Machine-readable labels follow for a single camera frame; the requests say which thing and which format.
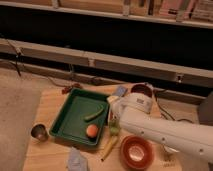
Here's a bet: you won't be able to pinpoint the small metal cup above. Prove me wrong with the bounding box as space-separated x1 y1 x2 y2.
31 124 48 141

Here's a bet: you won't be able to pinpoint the black cable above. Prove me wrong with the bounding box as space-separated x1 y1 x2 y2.
153 88 194 123

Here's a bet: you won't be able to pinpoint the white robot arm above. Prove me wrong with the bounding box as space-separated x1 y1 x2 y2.
107 93 213 163

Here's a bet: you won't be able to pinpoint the grey blue cloth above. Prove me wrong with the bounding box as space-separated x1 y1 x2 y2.
67 147 88 171

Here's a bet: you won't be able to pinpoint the blue sponge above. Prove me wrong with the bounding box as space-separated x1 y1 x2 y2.
113 86 128 97

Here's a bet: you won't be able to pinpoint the white cup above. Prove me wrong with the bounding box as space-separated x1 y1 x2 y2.
164 146 179 154

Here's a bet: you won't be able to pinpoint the small green cup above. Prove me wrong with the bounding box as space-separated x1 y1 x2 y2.
109 119 120 136

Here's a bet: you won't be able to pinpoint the green cucumber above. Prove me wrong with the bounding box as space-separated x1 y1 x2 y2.
84 105 104 122

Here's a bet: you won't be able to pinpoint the orange red apple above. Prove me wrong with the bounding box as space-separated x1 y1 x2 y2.
86 124 99 138

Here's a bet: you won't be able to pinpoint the green plastic tray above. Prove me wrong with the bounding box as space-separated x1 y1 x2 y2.
49 88 109 146

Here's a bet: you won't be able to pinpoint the dark red grapes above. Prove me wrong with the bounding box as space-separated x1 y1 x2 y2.
61 83 82 94

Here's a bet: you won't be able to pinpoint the red orange bowl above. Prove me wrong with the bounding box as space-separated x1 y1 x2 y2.
120 135 154 171

